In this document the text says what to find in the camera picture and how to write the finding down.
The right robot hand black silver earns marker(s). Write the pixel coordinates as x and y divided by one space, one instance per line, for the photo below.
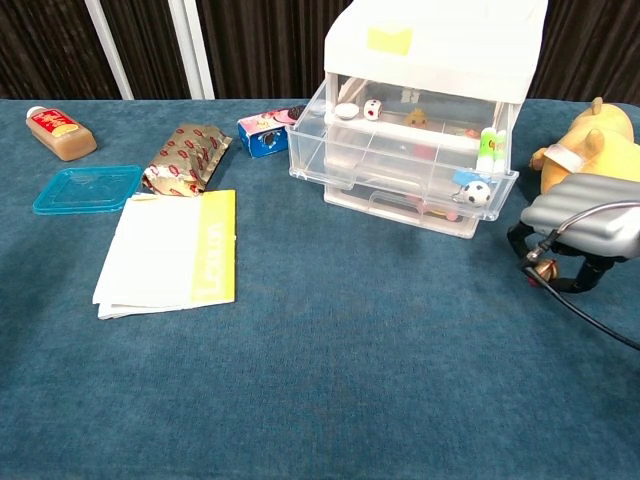
590 215

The gold red spinning top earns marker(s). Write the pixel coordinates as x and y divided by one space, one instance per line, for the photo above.
545 272

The clear drawer with toys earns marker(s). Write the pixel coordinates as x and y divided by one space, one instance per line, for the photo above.
345 165

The clear drawer with pink toy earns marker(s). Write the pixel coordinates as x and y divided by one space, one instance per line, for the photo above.
390 210

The white plastic drawer cabinet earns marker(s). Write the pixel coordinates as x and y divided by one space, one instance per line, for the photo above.
450 50

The yellow plush toy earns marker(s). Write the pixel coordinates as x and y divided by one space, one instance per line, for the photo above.
595 145

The small soccer ball toy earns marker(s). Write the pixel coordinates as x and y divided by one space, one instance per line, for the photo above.
476 193

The green white tube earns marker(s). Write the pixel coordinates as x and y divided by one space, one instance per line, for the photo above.
492 145

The blue tag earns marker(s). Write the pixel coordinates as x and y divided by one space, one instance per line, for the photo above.
465 176

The pink toy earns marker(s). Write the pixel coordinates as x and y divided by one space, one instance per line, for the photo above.
450 216

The red round toy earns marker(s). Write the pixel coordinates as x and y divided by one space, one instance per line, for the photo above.
426 151

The small yellow duck figure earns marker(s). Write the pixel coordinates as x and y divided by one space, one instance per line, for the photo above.
416 118

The white die red dots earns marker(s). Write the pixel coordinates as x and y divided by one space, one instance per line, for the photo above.
372 110

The small white round dish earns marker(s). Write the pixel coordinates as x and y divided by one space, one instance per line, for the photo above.
346 110

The yellow sticky note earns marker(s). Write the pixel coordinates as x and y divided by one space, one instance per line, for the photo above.
390 40

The teal table cloth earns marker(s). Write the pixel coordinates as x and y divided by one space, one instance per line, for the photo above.
350 350

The blue Oreo cookie box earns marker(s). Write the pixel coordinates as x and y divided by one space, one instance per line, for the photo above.
260 135

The dark pleated curtain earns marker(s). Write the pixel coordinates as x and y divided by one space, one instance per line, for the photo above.
275 50

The gold snack bag red print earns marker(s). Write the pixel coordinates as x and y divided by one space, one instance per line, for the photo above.
185 160

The white and yellow booklet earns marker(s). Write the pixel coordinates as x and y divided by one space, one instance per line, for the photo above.
150 250

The teal clear plastic lid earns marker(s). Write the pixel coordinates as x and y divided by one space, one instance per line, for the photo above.
85 190

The brown drink bottle red label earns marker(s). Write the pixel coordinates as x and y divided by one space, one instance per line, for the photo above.
60 135

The wide white post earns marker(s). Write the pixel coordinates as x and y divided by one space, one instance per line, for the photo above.
192 50

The thin white post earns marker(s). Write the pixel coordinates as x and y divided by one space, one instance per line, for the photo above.
107 50

